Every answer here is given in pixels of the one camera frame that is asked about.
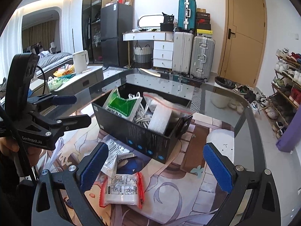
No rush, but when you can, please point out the green white medicine packet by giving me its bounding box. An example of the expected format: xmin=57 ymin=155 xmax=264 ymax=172
xmin=103 ymin=87 xmax=142 ymax=121

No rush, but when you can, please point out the white cable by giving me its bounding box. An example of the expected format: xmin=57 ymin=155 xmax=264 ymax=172
xmin=127 ymin=91 xmax=154 ymax=129

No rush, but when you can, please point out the cream rope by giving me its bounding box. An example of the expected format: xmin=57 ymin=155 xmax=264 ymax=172
xmin=143 ymin=91 xmax=196 ymax=123

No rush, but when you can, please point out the person's left hand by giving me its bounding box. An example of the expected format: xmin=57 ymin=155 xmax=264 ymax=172
xmin=0 ymin=137 xmax=41 ymax=167

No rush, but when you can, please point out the grey side cabinet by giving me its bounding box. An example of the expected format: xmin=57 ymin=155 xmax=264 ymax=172
xmin=30 ymin=65 xmax=104 ymax=100

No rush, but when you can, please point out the silver foil packet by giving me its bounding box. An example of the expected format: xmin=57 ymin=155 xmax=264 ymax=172
xmin=101 ymin=139 xmax=135 ymax=178

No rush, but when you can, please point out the white packet with red edges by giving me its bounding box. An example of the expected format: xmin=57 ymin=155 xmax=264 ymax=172
xmin=99 ymin=173 xmax=145 ymax=209

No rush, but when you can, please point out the anime printed desk mat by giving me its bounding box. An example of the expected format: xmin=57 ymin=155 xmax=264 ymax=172
xmin=43 ymin=113 xmax=234 ymax=225

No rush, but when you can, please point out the white electric kettle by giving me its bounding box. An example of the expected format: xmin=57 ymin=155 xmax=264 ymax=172
xmin=72 ymin=50 xmax=89 ymax=74

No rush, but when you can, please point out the black cardboard box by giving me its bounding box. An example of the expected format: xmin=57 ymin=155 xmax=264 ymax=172
xmin=92 ymin=92 xmax=192 ymax=164

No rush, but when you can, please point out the purple bag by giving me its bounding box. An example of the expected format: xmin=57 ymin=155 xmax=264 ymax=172
xmin=276 ymin=107 xmax=301 ymax=153

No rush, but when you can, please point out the woven laundry basket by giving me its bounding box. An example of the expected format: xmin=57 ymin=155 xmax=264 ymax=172
xmin=134 ymin=44 xmax=153 ymax=69

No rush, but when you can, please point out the shoe rack with shoes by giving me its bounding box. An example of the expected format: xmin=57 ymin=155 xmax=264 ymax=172
xmin=265 ymin=48 xmax=300 ymax=139

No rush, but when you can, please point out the black refrigerator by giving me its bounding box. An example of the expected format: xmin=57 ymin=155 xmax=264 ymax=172
xmin=100 ymin=3 xmax=133 ymax=67

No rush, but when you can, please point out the black glass cabinet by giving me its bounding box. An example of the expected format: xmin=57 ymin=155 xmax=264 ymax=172
xmin=82 ymin=0 xmax=114 ymax=64

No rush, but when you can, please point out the silver suitcase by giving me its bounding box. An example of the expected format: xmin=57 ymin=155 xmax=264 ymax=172
xmin=189 ymin=36 xmax=215 ymax=82

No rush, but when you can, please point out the wooden door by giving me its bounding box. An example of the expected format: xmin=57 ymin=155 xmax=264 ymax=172
xmin=218 ymin=0 xmax=267 ymax=87

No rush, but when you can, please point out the white dresser with drawers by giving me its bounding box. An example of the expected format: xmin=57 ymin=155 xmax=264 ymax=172
xmin=123 ymin=32 xmax=173 ymax=70

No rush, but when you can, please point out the oval mirror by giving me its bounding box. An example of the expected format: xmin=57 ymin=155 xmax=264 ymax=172
xmin=137 ymin=14 xmax=164 ymax=29

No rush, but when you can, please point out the white suitcase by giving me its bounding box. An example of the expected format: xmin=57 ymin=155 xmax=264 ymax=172
xmin=172 ymin=32 xmax=194 ymax=75

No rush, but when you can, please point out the black bag on dresser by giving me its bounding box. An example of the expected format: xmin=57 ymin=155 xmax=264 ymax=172
xmin=160 ymin=12 xmax=174 ymax=32

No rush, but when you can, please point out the stack of shoe boxes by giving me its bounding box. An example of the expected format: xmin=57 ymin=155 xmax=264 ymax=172
xmin=196 ymin=8 xmax=213 ymax=38

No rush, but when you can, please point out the teal suitcase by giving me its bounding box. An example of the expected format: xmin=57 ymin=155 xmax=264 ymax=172
xmin=178 ymin=0 xmax=196 ymax=34

